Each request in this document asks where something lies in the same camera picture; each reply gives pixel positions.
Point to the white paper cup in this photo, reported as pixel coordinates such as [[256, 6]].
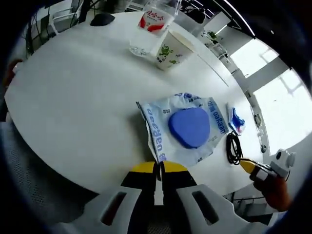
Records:
[[174, 52]]

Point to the small dark round object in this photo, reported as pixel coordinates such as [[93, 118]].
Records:
[[263, 148]]

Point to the white office chair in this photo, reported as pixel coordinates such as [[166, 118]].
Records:
[[58, 19]]

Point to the person's right hand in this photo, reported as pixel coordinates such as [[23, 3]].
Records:
[[275, 192]]

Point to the clear plastic water bottle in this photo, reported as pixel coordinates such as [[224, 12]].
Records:
[[153, 26]]

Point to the green potted plant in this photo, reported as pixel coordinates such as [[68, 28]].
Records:
[[212, 36]]

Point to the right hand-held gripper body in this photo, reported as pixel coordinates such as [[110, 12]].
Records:
[[284, 161]]

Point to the small white device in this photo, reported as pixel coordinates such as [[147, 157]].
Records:
[[258, 120]]

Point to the blue item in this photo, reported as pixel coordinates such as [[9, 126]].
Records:
[[187, 129]]

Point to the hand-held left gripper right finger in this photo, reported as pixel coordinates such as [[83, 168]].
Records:
[[180, 180]]

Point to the small blue tissue packet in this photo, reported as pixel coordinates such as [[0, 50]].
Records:
[[236, 119]]

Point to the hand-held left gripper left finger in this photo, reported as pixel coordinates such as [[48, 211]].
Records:
[[136, 185]]

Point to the black computer mouse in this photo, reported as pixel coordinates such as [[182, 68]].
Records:
[[102, 19]]

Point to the grey mesh chair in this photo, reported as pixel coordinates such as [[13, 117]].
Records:
[[36, 190]]

